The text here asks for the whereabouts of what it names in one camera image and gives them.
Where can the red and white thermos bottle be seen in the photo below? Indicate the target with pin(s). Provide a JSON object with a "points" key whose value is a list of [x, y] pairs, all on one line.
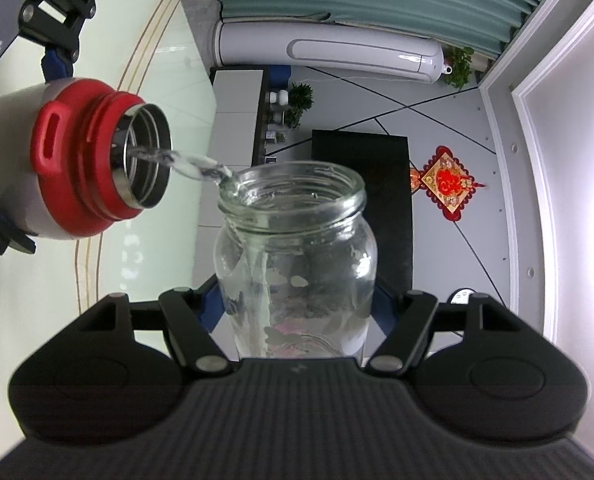
{"points": [[77, 160]]}

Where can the green trailing plant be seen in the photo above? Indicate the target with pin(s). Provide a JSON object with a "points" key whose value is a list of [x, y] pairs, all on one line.
{"points": [[459, 67]]}

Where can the white tower air conditioner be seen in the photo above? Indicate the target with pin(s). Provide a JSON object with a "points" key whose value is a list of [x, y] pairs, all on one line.
{"points": [[327, 50]]}

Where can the red knot wall ornament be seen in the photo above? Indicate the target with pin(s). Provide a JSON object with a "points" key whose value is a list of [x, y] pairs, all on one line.
{"points": [[449, 182]]}

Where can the white television cabinet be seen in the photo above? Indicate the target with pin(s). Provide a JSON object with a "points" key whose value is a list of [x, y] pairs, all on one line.
{"points": [[232, 140]]}

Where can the green plant in white pot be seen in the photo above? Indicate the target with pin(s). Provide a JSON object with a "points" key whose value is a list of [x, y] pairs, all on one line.
{"points": [[297, 96]]}

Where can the clear glass jar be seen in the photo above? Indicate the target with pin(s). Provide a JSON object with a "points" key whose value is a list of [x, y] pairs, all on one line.
{"points": [[297, 260]]}

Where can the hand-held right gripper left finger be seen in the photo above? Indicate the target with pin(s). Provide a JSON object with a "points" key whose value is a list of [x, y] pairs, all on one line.
{"points": [[189, 325]]}

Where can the green plant in grey pot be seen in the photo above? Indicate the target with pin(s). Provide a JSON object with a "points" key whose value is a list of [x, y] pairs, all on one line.
{"points": [[292, 117]]}

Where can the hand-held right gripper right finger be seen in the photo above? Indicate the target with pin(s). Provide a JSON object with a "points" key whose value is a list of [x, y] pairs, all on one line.
{"points": [[404, 327]]}

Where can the black flat television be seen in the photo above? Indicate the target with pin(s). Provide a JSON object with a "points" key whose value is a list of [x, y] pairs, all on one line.
{"points": [[367, 200]]}

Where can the blue storage bin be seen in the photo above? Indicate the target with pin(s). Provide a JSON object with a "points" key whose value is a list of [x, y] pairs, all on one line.
{"points": [[279, 77]]}

